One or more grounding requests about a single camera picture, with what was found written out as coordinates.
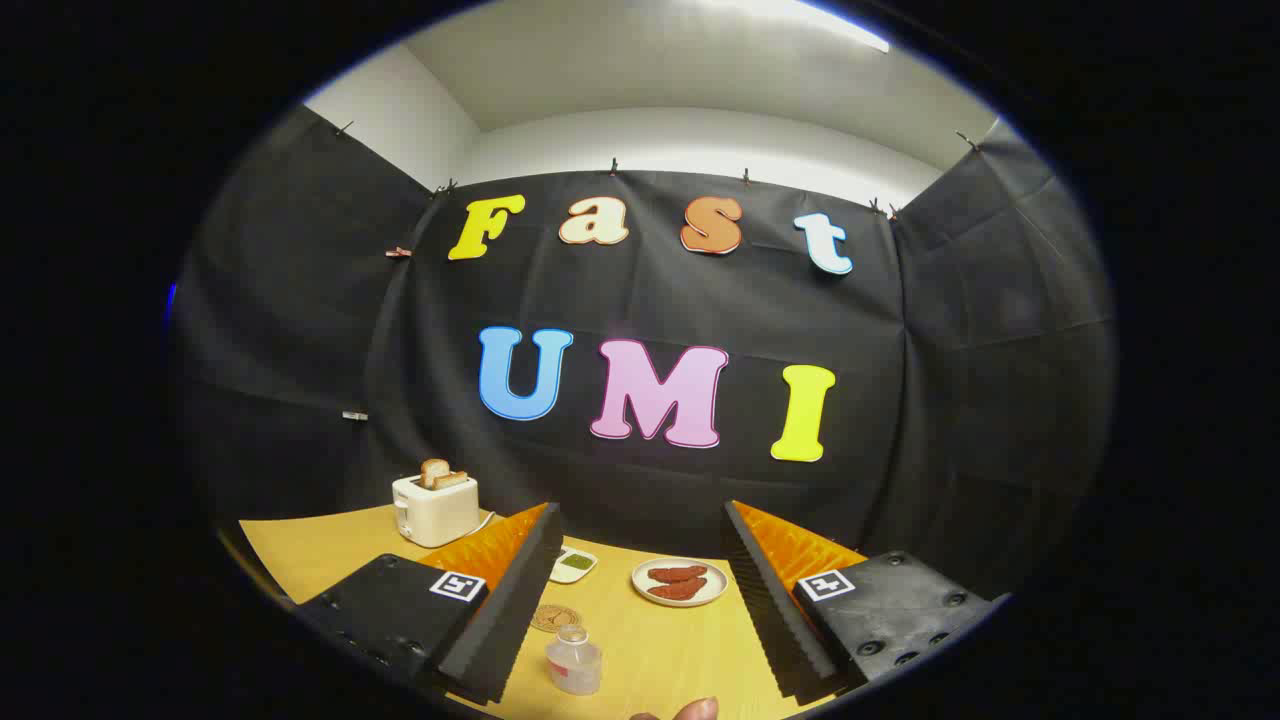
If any white round plate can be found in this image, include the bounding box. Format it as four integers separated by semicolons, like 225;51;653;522
631;558;730;608

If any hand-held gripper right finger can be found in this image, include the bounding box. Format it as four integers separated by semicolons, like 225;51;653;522
722;500;1011;701

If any white divided condiment dish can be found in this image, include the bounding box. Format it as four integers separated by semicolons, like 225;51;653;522
549;546;599;585

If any clear juice bottle red label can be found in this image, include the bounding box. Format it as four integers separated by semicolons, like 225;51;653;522
545;625;603;696

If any cream toaster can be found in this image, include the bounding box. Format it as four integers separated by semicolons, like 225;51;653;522
392;472;481;549

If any wooden table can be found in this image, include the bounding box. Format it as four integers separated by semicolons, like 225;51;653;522
238;503;871;720

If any black backdrop cloth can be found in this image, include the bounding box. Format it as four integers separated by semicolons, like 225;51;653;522
170;100;1116;601

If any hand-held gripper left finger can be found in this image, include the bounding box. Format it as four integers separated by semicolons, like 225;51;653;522
295;503;566;706

